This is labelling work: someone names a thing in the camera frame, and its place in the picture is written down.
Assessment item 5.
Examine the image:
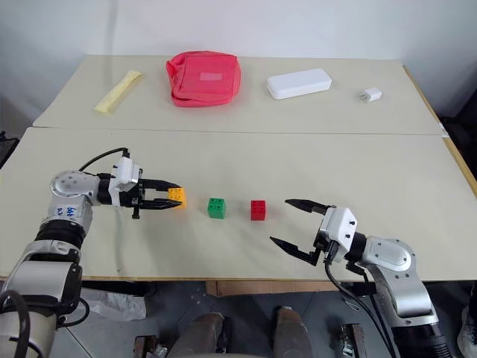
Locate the red toy brick cube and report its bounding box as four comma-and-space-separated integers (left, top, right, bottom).
250, 199, 267, 222

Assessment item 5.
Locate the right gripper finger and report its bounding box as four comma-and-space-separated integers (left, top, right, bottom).
284, 198, 327, 216
268, 235, 318, 266

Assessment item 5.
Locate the dark rounded shape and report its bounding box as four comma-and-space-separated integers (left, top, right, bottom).
274, 305, 311, 358
169, 313, 227, 358

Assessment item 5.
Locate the clear crumpled plastic bag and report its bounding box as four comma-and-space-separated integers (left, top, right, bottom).
80, 289, 147, 321

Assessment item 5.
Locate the green toy brick cube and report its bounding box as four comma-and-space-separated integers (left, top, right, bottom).
206, 196, 227, 219

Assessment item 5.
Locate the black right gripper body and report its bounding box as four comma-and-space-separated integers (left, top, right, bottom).
308, 203, 334, 268

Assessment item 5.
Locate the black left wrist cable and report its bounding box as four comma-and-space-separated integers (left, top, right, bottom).
78, 148, 132, 176

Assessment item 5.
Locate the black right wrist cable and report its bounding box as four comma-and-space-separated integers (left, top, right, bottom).
322, 241, 402, 358

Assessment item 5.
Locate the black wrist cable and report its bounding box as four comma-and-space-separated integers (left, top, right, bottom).
322, 241, 402, 358
78, 148, 132, 176

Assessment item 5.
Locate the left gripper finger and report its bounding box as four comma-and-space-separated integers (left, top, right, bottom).
142, 178, 184, 192
142, 198, 184, 211

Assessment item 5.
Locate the white sneaker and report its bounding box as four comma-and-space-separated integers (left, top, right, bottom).
457, 305, 477, 356

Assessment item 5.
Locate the thick black cable loop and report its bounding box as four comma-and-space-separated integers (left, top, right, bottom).
0, 289, 31, 358

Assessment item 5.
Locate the white charger plug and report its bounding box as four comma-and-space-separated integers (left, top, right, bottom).
356, 87, 383, 104

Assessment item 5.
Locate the dark metal bracket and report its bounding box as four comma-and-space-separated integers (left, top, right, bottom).
340, 322, 365, 358
133, 334, 169, 358

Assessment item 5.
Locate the black chair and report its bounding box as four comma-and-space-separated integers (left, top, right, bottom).
0, 130, 20, 169

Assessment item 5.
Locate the red fabric pouch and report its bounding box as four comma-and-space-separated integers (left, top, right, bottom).
165, 51, 242, 109

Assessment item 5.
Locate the pale yellow long packet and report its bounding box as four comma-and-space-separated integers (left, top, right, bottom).
92, 69, 145, 114

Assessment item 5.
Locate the yellow toy brick cube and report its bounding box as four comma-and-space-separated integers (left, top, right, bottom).
166, 187, 188, 210

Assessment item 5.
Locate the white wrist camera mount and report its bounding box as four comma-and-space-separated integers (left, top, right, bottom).
318, 204, 359, 263
107, 157, 143, 207

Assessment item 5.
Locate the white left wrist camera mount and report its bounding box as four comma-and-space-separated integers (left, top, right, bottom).
107, 157, 143, 207

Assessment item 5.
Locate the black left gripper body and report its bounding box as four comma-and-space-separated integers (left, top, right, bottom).
119, 178, 148, 221

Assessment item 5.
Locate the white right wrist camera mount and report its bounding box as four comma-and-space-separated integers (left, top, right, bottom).
318, 204, 359, 263

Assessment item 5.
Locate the white plastic case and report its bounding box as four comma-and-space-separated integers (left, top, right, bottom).
266, 68, 333, 101

